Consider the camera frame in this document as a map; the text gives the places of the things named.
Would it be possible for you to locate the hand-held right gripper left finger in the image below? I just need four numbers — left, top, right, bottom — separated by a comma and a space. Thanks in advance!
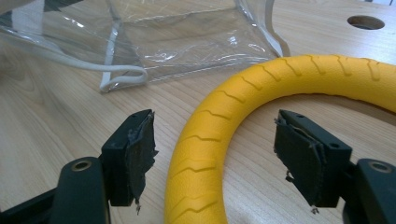
100, 108, 159, 216

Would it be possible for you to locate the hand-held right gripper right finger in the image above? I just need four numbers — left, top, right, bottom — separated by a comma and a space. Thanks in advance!
273, 108, 353, 215

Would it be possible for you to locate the yellow foam ring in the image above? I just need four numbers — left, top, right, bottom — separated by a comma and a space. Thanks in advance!
163, 54, 396, 224

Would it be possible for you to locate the clear plastic zipper bag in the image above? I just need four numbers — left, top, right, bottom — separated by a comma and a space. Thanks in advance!
0, 0, 291, 94

